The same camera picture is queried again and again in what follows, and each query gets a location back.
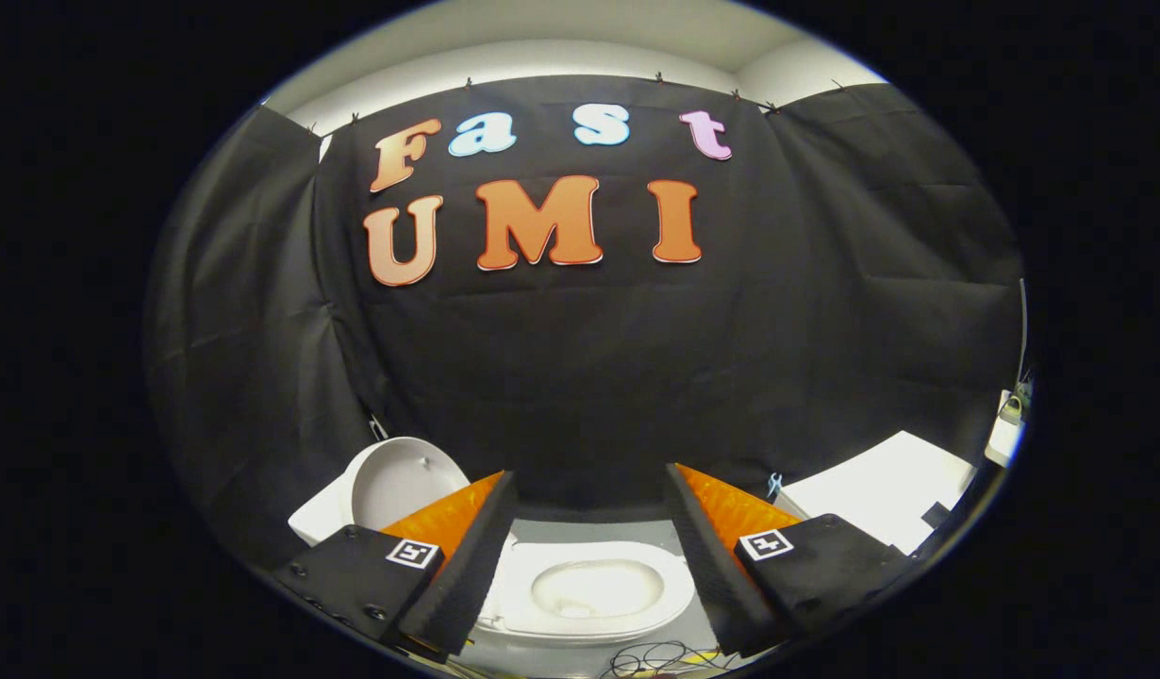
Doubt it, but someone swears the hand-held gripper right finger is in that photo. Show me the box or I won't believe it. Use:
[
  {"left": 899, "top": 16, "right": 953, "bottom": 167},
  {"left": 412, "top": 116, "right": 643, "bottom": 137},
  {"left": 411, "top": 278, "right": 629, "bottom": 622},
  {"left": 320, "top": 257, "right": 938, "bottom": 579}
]
[{"left": 664, "top": 463, "right": 912, "bottom": 660}]

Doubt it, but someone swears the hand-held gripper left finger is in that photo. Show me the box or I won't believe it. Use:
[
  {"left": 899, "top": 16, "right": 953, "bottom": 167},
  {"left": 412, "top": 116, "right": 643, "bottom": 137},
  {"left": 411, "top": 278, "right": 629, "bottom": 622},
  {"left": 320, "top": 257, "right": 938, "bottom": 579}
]
[{"left": 272, "top": 471, "right": 520, "bottom": 663}]

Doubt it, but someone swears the white toilet lid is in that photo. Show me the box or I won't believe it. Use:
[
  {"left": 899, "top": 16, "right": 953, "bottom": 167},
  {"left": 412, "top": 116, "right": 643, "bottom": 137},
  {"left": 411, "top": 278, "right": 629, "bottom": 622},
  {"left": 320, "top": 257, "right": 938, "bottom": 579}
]
[{"left": 352, "top": 437, "right": 471, "bottom": 531}]

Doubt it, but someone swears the white toilet seat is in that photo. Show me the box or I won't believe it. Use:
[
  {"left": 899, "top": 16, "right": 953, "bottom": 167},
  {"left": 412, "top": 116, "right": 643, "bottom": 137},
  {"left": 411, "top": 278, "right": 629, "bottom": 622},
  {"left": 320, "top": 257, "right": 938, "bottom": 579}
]
[{"left": 476, "top": 539, "right": 697, "bottom": 644}]

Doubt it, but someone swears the white toilet tank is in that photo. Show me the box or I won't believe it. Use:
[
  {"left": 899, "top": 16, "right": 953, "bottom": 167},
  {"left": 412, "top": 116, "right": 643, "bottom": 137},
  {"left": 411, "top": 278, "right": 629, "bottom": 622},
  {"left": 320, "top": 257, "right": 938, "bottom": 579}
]
[{"left": 288, "top": 470, "right": 359, "bottom": 548}]

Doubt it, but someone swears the white panelled cabinet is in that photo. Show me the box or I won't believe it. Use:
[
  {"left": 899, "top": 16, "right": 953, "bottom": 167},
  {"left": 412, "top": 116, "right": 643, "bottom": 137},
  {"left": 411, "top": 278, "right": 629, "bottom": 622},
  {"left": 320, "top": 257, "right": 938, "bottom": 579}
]
[{"left": 778, "top": 431, "right": 977, "bottom": 555}]

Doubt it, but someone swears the black backdrop cloth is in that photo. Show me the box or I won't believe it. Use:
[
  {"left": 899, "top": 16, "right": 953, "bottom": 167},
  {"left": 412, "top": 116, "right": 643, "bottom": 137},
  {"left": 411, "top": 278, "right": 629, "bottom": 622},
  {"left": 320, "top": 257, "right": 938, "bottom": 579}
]
[{"left": 144, "top": 74, "right": 1026, "bottom": 567}]

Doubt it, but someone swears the white shelf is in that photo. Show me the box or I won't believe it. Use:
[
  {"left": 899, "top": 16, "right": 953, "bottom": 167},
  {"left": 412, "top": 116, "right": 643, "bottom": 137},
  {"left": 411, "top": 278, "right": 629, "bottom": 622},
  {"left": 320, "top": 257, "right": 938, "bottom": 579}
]
[{"left": 984, "top": 389, "right": 1027, "bottom": 469}]

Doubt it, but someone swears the black cable bundle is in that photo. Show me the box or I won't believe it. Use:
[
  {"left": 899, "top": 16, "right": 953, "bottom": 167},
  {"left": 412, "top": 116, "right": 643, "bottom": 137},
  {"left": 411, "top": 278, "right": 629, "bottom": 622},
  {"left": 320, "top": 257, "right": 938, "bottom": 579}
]
[{"left": 604, "top": 641, "right": 732, "bottom": 678}]

